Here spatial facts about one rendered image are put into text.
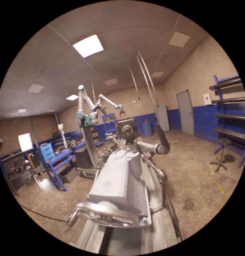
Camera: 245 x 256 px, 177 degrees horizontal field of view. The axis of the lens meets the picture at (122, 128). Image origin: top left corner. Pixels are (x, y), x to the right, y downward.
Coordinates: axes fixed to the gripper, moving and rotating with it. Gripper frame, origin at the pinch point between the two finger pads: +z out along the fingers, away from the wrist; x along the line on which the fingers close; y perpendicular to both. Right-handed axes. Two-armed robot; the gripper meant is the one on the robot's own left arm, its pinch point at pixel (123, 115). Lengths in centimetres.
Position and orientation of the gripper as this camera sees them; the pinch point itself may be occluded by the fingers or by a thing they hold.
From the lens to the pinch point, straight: 227.0
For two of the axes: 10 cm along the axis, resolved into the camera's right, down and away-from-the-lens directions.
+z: 2.2, 9.7, 1.1
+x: 8.7, -2.4, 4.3
